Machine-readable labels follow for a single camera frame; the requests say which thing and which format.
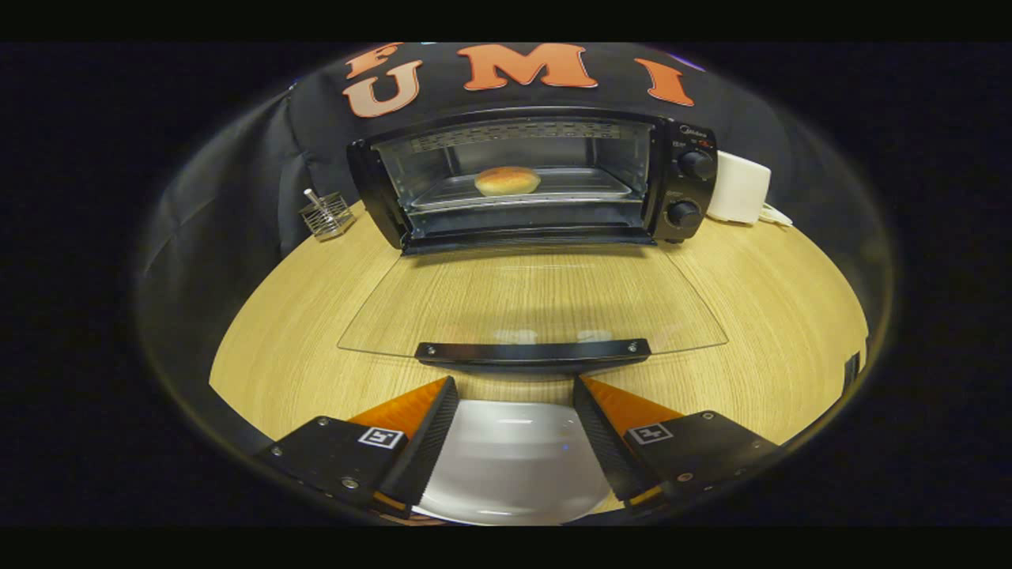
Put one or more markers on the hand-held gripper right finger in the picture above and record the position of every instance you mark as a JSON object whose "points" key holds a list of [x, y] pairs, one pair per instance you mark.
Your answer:
{"points": [[605, 446]]}

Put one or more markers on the sugared bread roll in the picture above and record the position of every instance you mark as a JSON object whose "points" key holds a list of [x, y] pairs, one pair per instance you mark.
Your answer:
{"points": [[507, 181]]}

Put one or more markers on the black backdrop cloth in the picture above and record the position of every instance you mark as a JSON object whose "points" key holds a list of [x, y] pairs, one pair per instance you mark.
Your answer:
{"points": [[237, 197]]}

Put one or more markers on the metal oven tray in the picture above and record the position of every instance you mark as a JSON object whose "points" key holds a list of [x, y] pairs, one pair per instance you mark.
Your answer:
{"points": [[589, 190]]}

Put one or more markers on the small black block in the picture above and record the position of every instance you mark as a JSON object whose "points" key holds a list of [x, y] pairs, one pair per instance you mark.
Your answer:
{"points": [[852, 370]]}

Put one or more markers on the white toaster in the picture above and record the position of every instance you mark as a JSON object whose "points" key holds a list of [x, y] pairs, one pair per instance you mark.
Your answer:
{"points": [[739, 190]]}

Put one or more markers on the black toaster oven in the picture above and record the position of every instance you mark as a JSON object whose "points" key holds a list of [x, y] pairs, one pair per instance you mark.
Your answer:
{"points": [[692, 190]]}

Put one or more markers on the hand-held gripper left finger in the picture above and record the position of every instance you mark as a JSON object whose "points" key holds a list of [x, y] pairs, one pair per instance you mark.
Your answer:
{"points": [[427, 450]]}

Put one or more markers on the white plate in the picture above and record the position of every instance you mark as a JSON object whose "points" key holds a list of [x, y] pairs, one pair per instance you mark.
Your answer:
{"points": [[510, 466]]}

